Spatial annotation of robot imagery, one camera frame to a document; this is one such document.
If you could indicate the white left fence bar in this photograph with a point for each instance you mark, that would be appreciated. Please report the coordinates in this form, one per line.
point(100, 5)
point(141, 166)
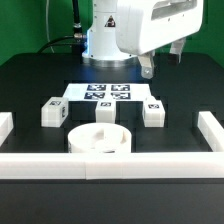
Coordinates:
point(6, 125)

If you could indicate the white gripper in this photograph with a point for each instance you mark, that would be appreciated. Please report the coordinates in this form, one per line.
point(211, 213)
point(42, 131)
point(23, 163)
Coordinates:
point(145, 25)

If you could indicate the white front fence bar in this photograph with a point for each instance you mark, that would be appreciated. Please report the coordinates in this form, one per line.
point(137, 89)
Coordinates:
point(111, 165)

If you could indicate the white marker sheet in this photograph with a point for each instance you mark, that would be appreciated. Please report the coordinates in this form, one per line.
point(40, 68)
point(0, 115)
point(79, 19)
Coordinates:
point(96, 91)

